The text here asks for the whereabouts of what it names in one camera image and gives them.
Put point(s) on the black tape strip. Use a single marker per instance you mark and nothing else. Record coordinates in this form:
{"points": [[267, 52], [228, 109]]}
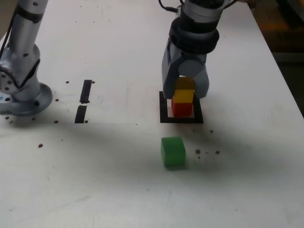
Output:
{"points": [[80, 114]]}

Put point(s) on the person's hand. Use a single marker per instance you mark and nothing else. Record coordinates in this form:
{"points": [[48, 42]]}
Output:
{"points": [[247, 2]]}

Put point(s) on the black tape square outline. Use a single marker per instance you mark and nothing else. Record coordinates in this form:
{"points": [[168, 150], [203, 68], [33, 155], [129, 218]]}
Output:
{"points": [[180, 120]]}

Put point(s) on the green cube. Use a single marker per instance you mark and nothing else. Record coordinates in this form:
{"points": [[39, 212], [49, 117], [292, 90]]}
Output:
{"points": [[173, 152]]}

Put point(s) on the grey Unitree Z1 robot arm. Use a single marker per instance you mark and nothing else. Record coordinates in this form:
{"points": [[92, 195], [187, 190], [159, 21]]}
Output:
{"points": [[23, 35]]}

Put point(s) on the red cube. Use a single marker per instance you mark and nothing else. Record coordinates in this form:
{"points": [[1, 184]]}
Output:
{"points": [[181, 110]]}

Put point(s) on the yellow cube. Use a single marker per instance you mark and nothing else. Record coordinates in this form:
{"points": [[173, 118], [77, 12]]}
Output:
{"points": [[183, 96]]}

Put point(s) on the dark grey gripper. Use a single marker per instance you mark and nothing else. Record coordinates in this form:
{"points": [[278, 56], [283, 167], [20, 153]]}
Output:
{"points": [[197, 55]]}

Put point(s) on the dark wooden furniture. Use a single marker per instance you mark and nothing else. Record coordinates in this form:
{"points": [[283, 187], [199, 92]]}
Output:
{"points": [[289, 23]]}

